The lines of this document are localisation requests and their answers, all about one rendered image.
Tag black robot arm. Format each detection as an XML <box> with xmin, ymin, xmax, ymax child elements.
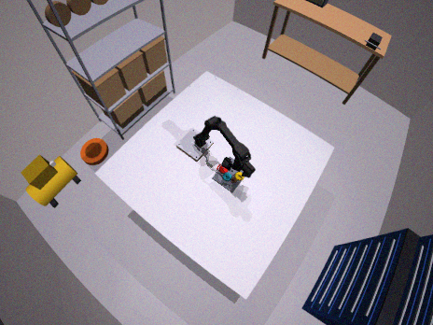
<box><xmin>193</xmin><ymin>116</ymin><xmax>256</xmax><ymax>176</ymax></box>

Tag yellow gear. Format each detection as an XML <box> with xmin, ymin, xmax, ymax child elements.
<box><xmin>235</xmin><ymin>172</ymin><xmax>244</xmax><ymax>181</ymax></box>

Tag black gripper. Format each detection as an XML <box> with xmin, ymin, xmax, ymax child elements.
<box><xmin>221</xmin><ymin>157</ymin><xmax>252</xmax><ymax>178</ymax></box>

